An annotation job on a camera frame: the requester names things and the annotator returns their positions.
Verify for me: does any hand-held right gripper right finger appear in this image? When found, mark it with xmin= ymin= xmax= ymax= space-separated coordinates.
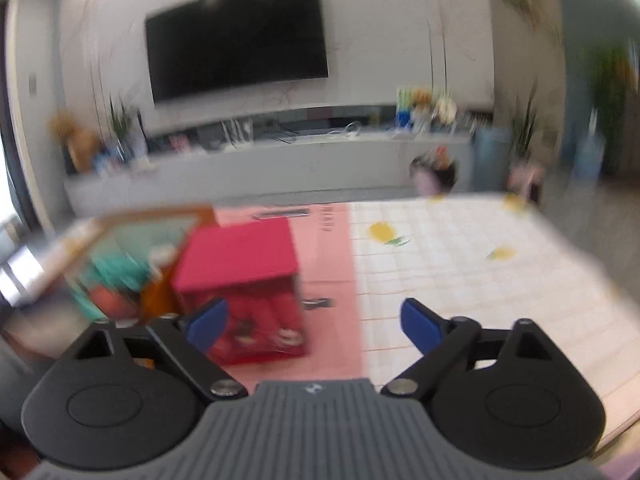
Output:
xmin=380 ymin=297 xmax=553 ymax=399

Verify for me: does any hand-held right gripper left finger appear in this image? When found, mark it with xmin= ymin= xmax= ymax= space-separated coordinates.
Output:
xmin=75 ymin=297 xmax=248 ymax=401

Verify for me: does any red storage box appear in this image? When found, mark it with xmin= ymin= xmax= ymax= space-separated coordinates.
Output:
xmin=171 ymin=217 xmax=312 ymax=367

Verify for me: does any white box with orange rim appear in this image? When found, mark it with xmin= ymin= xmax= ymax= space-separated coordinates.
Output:
xmin=37 ymin=203 xmax=217 ymax=327

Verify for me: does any orange soft item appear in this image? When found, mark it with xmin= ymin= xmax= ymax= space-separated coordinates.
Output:
xmin=92 ymin=285 xmax=142 ymax=319

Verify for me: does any teal soft cloth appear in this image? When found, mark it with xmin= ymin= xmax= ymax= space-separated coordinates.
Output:
xmin=81 ymin=252 xmax=152 ymax=294

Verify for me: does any lemon print grid tablecloth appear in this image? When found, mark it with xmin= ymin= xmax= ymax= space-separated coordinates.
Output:
xmin=349 ymin=191 xmax=640 ymax=455

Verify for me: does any pink bin with black bag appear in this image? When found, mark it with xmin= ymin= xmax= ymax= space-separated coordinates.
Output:
xmin=408 ymin=147 xmax=459 ymax=196

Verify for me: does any white marble television console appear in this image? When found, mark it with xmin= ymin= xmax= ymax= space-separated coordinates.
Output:
xmin=62 ymin=129 xmax=477 ymax=217

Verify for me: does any grey pedal bin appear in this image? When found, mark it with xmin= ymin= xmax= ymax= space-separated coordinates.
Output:
xmin=472 ymin=127 xmax=511 ymax=192

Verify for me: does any white router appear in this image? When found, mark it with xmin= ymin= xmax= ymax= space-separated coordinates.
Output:
xmin=219 ymin=117 xmax=254 ymax=149

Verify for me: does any green plant in glass vase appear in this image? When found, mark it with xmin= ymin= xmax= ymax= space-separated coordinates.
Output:
xmin=107 ymin=92 xmax=142 ymax=162

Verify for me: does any teddy bear bouquet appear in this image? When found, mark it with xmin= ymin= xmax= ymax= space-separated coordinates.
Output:
xmin=412 ymin=88 xmax=434 ymax=126

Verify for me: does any long leaf potted plant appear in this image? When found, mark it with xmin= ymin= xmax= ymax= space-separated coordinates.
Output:
xmin=507 ymin=84 xmax=547 ymax=162

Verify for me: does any black wall television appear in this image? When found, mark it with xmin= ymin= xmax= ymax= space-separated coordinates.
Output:
xmin=144 ymin=0 xmax=330 ymax=105

